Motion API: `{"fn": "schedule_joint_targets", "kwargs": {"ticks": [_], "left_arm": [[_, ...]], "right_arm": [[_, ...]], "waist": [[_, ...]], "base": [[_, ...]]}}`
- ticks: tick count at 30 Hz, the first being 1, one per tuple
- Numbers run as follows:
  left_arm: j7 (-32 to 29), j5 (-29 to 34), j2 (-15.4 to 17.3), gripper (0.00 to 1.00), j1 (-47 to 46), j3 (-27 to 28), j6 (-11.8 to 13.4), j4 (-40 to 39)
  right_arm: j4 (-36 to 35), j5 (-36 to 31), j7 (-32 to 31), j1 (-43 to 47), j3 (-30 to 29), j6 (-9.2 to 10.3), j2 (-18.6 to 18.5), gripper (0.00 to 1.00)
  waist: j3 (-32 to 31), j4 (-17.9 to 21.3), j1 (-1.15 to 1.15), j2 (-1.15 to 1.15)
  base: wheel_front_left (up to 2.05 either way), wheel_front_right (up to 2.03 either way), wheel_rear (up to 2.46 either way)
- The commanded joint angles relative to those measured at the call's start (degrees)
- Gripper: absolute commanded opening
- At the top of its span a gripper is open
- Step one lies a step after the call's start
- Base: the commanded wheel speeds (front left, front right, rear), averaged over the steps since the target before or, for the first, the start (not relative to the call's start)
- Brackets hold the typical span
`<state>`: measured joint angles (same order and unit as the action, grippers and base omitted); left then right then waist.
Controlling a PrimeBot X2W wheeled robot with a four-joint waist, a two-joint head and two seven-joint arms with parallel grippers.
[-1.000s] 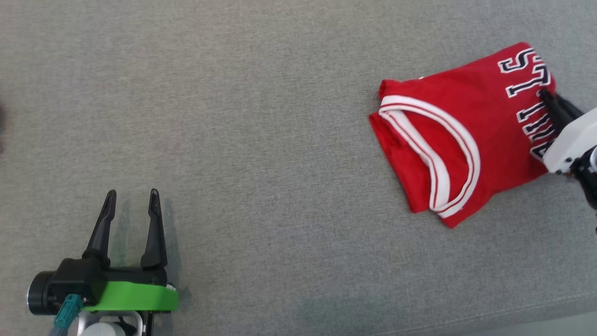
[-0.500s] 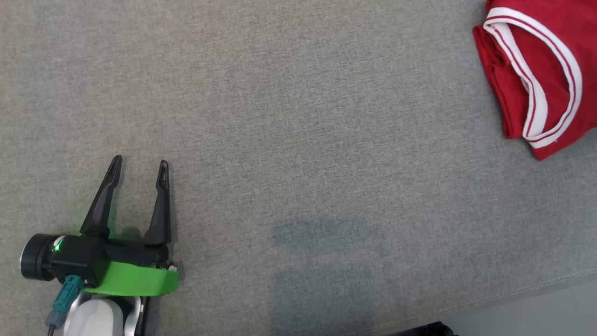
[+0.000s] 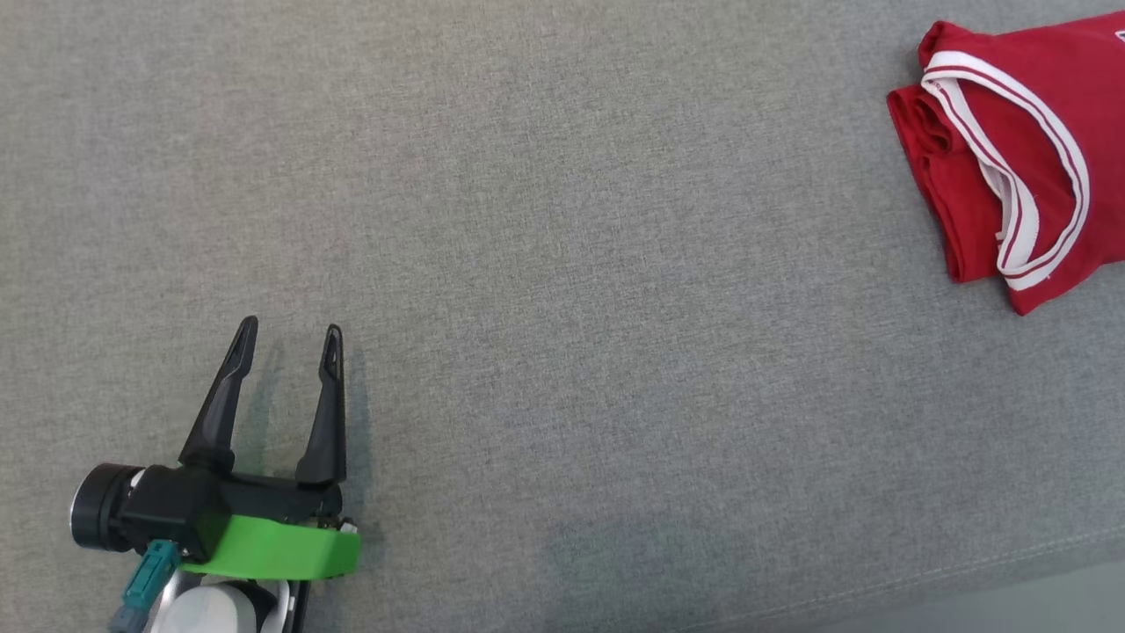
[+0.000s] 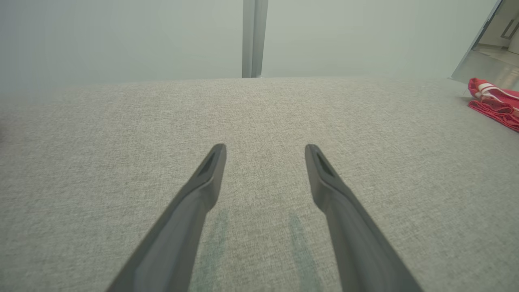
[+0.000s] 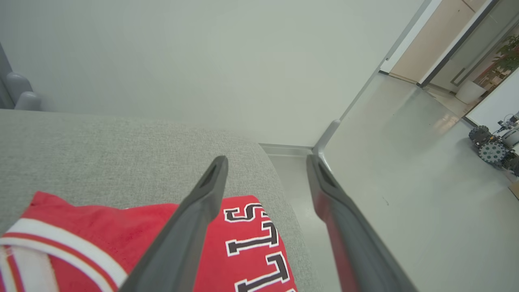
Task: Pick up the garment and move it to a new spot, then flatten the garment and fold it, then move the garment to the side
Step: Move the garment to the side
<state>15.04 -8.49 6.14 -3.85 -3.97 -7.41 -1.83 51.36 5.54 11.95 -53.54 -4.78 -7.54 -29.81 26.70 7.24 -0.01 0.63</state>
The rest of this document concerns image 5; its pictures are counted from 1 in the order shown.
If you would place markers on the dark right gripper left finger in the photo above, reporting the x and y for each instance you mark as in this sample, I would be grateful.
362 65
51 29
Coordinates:
182 235

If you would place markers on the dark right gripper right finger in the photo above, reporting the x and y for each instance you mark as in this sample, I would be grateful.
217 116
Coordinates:
352 239

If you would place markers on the red basketball jersey with lettering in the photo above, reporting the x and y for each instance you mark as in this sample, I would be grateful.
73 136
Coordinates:
121 239

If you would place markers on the wheeled robot base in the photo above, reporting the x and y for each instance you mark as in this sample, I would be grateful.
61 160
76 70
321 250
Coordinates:
494 146

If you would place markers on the grey fabric sofa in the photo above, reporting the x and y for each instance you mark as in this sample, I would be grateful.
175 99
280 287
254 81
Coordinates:
121 154

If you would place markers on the grey corner floor trim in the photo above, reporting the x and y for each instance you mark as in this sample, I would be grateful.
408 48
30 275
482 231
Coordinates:
326 136

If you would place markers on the light wooden door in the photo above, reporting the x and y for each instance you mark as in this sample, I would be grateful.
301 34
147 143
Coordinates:
429 40

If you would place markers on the dark framed glass door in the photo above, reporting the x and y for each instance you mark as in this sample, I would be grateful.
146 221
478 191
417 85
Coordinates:
474 40

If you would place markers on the green potted plant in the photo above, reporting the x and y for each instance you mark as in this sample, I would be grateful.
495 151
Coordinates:
509 52

